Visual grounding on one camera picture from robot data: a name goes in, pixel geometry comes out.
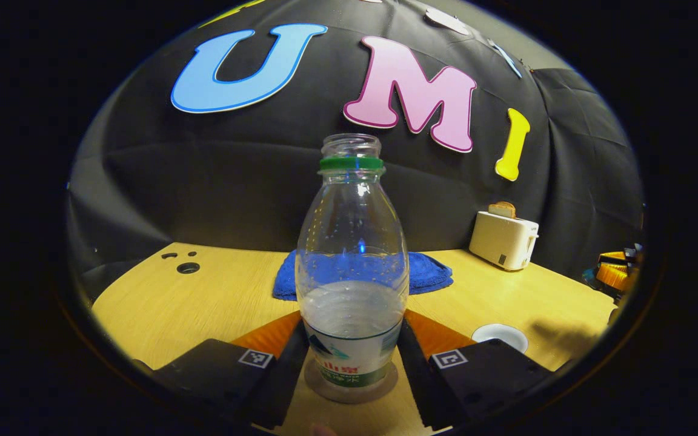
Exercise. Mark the clear plastic water bottle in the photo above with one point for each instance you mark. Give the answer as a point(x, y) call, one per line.
point(352, 266)

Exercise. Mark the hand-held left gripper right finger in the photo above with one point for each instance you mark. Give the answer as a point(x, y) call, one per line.
point(488, 375)

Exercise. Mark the round brown coaster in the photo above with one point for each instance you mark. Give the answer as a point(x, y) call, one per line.
point(349, 395)

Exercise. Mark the blue cloth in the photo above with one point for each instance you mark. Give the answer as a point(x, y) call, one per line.
point(434, 275)

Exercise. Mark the white toaster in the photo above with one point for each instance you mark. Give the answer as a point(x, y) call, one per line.
point(503, 241)

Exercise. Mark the black backdrop cloth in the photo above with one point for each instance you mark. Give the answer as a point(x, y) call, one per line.
point(216, 175)

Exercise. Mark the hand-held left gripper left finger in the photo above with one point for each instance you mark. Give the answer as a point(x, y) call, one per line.
point(216, 378)

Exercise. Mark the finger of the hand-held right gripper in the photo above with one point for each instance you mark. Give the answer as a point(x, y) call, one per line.
point(612, 257)
point(612, 277)

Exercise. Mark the white teacup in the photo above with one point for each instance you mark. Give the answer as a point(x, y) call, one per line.
point(499, 336)

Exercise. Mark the toast slice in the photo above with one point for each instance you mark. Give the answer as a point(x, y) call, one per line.
point(502, 209)

